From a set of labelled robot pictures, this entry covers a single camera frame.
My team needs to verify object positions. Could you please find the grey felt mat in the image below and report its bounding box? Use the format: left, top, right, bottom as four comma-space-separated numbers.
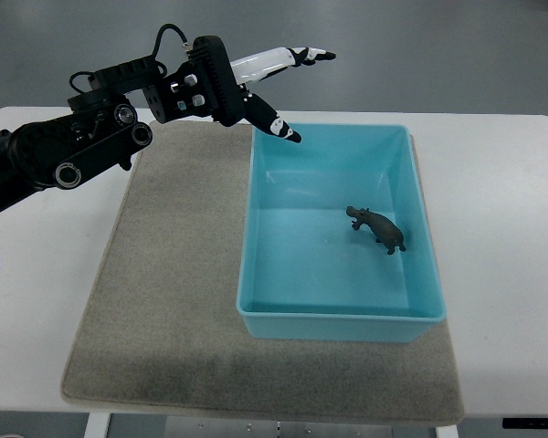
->
60, 121, 464, 425

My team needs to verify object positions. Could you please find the blue plastic box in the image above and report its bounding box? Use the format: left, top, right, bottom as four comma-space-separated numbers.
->
237, 123, 446, 342

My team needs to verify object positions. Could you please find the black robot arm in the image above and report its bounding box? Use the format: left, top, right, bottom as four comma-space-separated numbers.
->
0, 36, 245, 213

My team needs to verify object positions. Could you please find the white table leg frame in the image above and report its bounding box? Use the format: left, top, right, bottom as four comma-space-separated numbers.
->
83, 412, 459, 438

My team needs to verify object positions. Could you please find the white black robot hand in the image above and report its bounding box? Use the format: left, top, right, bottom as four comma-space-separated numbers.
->
230, 47, 336, 143

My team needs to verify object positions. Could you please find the black table control panel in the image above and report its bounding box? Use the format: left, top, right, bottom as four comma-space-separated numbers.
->
502, 417, 548, 431

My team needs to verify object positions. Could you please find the brown toy hippo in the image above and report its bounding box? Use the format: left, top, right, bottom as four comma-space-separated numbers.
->
345, 206, 406, 256

